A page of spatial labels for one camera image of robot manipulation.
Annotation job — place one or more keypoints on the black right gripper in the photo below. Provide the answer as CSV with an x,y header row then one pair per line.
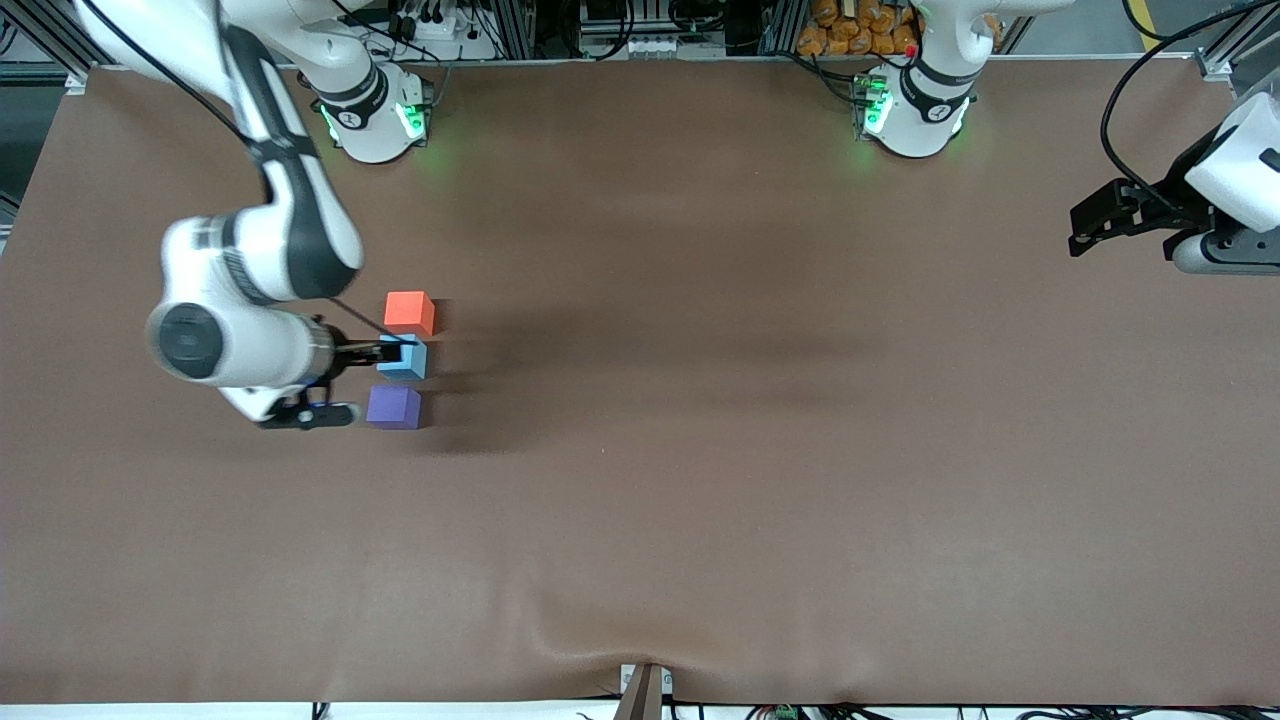
x,y
349,354

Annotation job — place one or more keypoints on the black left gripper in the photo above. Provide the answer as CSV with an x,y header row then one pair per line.
x,y
1172,199

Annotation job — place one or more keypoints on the blue foam block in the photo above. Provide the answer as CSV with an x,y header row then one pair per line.
x,y
410,364

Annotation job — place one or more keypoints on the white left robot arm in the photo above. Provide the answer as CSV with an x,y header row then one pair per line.
x,y
915,110

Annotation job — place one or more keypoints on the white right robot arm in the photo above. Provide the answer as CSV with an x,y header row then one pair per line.
x,y
200,255

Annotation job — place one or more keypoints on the orange foam block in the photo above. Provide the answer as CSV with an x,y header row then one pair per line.
x,y
408,313

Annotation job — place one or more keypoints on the purple foam block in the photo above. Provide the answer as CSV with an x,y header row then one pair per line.
x,y
392,408

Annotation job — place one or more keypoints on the white terminal block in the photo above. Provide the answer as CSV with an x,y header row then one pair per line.
x,y
660,47

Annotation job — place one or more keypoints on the white power strip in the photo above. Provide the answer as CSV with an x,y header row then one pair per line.
x,y
440,35

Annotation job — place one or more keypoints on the orange packaged goods pile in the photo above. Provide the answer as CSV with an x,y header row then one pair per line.
x,y
850,25

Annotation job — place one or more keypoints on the brown table mat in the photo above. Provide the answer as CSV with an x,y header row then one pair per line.
x,y
700,500

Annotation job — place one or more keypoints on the green connector plug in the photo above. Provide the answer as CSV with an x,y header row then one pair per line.
x,y
785,713

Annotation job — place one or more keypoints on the aluminium frame strut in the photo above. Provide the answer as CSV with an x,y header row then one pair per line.
x,y
1235,50
50,45

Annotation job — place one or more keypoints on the brown mount bar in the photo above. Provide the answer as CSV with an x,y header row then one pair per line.
x,y
643,695

